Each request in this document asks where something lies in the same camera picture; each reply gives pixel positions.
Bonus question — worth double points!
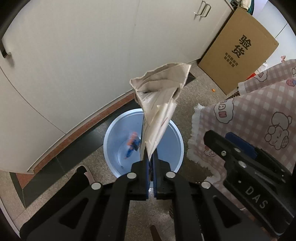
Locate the light blue plastic trash bin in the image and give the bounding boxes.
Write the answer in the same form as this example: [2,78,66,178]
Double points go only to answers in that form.
[103,108,185,188]

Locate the orange blue snack wrapper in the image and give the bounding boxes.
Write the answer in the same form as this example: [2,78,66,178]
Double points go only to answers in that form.
[125,132,140,159]

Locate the pink checkered cartoon tablecloth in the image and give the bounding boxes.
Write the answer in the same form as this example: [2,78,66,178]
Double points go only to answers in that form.
[187,59,295,203]

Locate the pink white slipper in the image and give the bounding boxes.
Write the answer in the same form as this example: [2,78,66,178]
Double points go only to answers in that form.
[72,165,95,186]

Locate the brown cardboard box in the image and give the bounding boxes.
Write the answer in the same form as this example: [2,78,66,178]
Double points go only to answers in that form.
[199,8,278,94]

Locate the long white floor cabinet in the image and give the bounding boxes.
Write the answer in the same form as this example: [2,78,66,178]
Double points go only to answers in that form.
[1,1,232,173]

